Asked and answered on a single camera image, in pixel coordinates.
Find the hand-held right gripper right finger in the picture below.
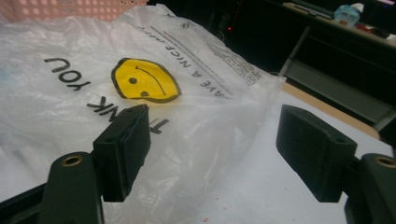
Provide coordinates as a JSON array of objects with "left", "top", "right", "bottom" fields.
[{"left": 276, "top": 104, "right": 396, "bottom": 224}]

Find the white plastic bag yellow face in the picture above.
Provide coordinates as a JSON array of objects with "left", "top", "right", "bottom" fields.
[{"left": 0, "top": 3, "right": 287, "bottom": 224}]

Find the light blue tissue pack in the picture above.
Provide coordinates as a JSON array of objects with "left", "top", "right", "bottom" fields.
[{"left": 333, "top": 3, "right": 364, "bottom": 27}]

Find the wooden desk with clutter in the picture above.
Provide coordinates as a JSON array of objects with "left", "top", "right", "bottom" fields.
[{"left": 281, "top": 1, "right": 396, "bottom": 50}]

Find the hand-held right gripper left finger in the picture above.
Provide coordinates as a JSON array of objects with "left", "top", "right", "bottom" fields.
[{"left": 38, "top": 104, "right": 152, "bottom": 224}]

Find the grey metal shelf frame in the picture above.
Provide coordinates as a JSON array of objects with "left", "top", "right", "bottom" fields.
[{"left": 278, "top": 26, "right": 396, "bottom": 133}]

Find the pink perforated plastic basket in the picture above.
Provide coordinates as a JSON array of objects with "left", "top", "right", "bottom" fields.
[{"left": 0, "top": 0, "right": 149, "bottom": 23}]

